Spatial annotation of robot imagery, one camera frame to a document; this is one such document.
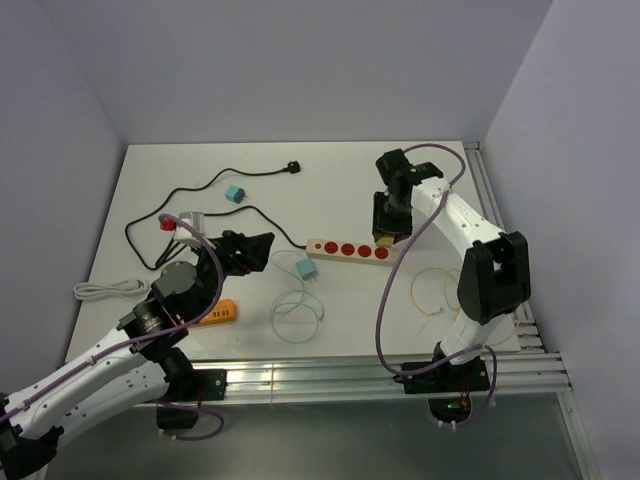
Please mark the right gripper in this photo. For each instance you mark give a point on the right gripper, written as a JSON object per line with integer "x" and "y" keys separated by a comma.
{"x": 402, "y": 229}

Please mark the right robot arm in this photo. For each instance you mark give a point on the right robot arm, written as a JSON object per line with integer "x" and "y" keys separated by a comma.
{"x": 494, "y": 279}

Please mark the teal charger with cable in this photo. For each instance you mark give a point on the teal charger with cable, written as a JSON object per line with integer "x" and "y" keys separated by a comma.
{"x": 306, "y": 269}

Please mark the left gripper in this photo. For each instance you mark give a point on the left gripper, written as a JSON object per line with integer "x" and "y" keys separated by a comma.
{"x": 253, "y": 255}

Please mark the aluminium front rail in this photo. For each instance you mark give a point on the aluminium front rail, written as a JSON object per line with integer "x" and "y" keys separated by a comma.
{"x": 362, "y": 378}

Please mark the beige red power strip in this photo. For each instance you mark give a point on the beige red power strip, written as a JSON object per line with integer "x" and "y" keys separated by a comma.
{"x": 349, "y": 252}

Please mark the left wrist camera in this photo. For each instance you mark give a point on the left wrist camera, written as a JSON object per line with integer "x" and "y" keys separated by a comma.
{"x": 182, "y": 231}

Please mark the small yellow plug adapter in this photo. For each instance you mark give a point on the small yellow plug adapter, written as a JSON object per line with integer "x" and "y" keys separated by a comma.
{"x": 386, "y": 241}

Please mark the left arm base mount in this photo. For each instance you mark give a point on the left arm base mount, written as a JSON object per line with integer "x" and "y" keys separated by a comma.
{"x": 183, "y": 405}

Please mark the small teal plug adapter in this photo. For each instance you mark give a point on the small teal plug adapter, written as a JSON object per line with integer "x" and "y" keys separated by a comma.
{"x": 235, "y": 194}

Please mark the orange power strip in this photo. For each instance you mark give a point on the orange power strip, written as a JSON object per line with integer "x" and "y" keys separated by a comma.
{"x": 224, "y": 312}

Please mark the aluminium rail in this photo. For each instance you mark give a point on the aluminium rail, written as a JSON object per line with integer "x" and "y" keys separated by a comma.
{"x": 525, "y": 330}
{"x": 362, "y": 378}

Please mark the aluminium right rail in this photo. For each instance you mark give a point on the aluminium right rail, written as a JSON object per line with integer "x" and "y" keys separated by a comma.
{"x": 525, "y": 330}

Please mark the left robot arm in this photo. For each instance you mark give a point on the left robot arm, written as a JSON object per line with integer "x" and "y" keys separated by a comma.
{"x": 137, "y": 361}

